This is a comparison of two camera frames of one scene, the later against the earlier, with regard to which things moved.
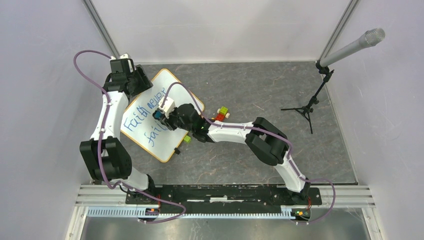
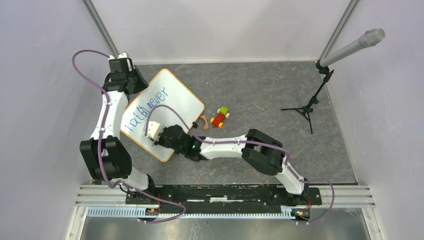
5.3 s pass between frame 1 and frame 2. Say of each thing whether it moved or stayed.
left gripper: stayed
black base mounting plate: stayed
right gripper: moved
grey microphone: stayed
